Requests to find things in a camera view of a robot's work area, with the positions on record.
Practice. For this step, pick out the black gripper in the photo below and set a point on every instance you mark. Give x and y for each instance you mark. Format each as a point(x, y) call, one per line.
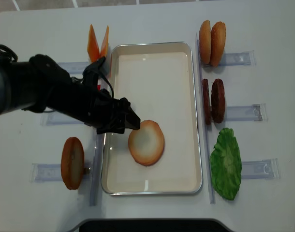
point(107, 114)

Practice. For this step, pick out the bun slice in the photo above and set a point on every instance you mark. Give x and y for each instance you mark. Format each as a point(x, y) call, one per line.
point(72, 163)
point(146, 145)

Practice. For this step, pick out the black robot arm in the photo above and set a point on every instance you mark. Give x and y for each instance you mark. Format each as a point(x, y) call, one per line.
point(41, 83)

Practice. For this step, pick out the orange cheese slice, inner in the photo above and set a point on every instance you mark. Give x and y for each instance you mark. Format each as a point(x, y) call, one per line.
point(104, 47)

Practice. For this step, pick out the orange cheese slice, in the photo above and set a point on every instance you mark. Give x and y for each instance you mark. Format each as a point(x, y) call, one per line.
point(104, 47)
point(92, 47)

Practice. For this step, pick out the orange cheese slice, outer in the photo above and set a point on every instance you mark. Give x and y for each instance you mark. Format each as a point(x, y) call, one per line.
point(92, 47)

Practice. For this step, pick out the brown meat patty, left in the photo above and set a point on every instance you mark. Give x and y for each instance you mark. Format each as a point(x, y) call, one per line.
point(206, 101)

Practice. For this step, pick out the brown meat patty, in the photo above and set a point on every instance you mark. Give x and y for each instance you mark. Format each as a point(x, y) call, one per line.
point(218, 101)
point(206, 101)

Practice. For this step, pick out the brown meat patty, right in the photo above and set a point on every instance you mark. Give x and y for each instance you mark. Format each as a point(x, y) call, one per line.
point(218, 101)

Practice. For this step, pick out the green lettuce leaf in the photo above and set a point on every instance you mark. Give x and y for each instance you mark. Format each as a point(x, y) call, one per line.
point(226, 165)

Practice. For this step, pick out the clear long strip, left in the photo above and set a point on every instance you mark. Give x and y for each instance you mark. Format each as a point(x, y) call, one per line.
point(96, 175)

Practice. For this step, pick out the dark base at bottom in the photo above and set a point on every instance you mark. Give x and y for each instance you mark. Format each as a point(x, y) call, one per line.
point(151, 225)

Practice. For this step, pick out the sesame bun top, left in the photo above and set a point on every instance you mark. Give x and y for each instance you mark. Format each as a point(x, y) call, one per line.
point(205, 42)

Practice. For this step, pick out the sesame bun , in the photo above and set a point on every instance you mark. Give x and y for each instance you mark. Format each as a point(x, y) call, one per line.
point(218, 38)
point(205, 42)

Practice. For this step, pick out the sesame bun top, right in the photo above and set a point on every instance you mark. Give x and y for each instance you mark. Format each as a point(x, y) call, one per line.
point(218, 38)

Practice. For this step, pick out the clear holder rail, bun bottoms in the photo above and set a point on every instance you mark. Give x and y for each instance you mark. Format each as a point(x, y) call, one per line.
point(45, 173)

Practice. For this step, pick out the clear holder rail, patties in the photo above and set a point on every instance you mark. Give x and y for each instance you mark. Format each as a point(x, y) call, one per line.
point(254, 112)

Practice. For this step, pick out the clear holder rail, bun tops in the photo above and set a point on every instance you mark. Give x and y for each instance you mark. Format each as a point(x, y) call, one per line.
point(236, 59)

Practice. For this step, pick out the clear holder rail, lettuce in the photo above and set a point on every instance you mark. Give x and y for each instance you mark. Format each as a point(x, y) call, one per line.
point(263, 169)

